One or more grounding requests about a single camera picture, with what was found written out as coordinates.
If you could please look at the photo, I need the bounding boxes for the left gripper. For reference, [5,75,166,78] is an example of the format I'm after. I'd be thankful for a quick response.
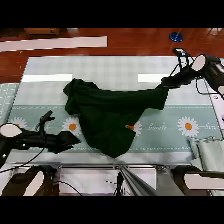
[48,130,82,155]

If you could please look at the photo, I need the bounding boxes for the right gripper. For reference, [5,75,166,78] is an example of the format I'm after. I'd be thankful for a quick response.
[160,68,195,90]

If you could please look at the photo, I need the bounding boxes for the dark green T-shirt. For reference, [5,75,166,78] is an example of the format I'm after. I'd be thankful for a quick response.
[62,77,170,160]

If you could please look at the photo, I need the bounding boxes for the blue round disc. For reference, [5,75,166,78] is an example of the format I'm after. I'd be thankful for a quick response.
[168,31,185,43]

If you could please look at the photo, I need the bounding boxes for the pale green garment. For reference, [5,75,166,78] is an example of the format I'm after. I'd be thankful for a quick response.
[188,135,224,174]

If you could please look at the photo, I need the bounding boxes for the black cable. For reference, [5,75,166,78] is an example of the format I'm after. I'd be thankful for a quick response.
[195,77,222,98]
[0,146,46,175]
[54,179,83,197]

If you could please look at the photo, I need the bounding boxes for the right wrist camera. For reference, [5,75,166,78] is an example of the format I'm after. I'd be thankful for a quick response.
[172,47,195,68]

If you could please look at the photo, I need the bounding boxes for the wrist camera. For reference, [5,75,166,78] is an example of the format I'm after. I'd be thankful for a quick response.
[34,110,56,133]
[172,47,195,68]

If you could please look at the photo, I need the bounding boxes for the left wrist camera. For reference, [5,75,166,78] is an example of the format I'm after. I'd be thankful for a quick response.
[34,110,56,133]

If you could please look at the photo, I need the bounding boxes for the silver frame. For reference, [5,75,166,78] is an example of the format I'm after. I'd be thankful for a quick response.
[0,162,224,197]

